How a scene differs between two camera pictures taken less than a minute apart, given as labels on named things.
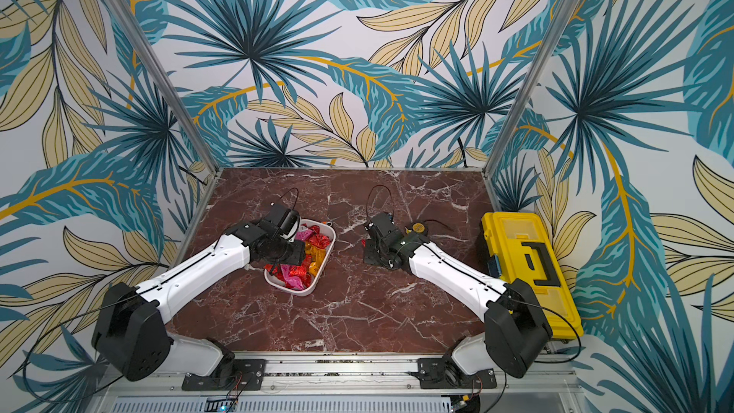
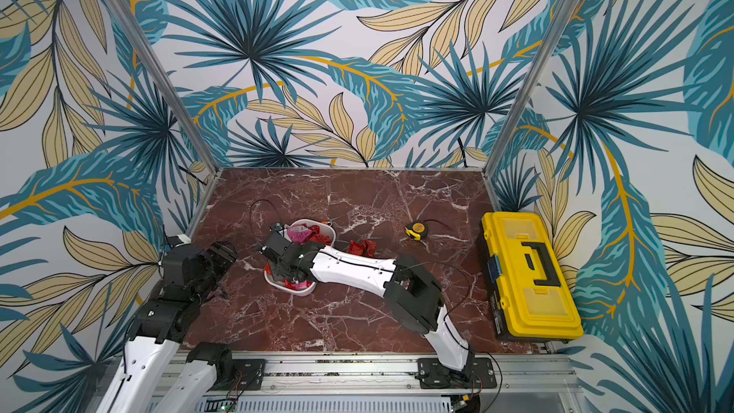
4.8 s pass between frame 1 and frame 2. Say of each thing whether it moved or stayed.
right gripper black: moved
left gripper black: moved
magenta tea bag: stayed
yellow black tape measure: stayed
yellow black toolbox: stayed
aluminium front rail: stayed
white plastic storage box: stayed
